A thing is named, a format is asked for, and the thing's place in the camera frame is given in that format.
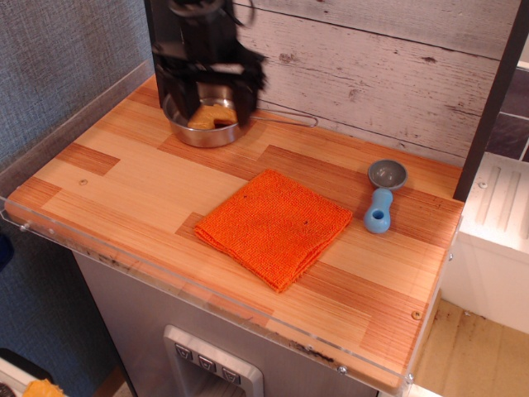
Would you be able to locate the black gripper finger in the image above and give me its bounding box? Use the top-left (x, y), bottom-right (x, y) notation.
top-left (159, 68), bottom-right (199, 120)
top-left (231, 81), bottom-right (259, 127)

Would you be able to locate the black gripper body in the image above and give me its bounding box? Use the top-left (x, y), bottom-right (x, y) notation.
top-left (153, 12), bottom-right (265, 89)

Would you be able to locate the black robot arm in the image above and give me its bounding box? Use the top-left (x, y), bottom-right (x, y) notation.
top-left (152, 1), bottom-right (265, 127)

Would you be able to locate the orange folded cloth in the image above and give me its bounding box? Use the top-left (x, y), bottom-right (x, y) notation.
top-left (194, 170), bottom-right (353, 293)

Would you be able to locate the grey and blue scoop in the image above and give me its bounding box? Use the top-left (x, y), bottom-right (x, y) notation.
top-left (364, 159), bottom-right (408, 234)

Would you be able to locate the clear acrylic table guard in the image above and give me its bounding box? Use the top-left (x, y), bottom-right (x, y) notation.
top-left (5, 191), bottom-right (461, 395)

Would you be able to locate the grey toy fridge cabinet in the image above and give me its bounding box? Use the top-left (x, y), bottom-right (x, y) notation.
top-left (74, 253), bottom-right (378, 396)

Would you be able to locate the silver dispenser panel with buttons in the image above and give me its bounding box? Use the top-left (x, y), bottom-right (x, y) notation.
top-left (164, 324), bottom-right (265, 396)

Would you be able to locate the white toy sink unit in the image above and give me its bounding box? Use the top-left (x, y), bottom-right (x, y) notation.
top-left (441, 153), bottom-right (528, 332)

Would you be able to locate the yellow object bottom left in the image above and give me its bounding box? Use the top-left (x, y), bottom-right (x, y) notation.
top-left (22, 380), bottom-right (66, 397)

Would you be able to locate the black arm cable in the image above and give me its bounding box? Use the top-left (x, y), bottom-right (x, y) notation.
top-left (231, 0), bottom-right (256, 29)

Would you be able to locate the black left vertical post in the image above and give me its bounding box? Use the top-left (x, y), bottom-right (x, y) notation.
top-left (144, 0), bottom-right (183, 107)

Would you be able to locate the black vertical post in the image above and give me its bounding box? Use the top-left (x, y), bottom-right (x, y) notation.
top-left (144, 0), bottom-right (183, 107)
top-left (453, 0), bottom-right (528, 202)

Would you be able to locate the black right vertical post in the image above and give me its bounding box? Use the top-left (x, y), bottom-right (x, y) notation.
top-left (453, 0), bottom-right (528, 202)

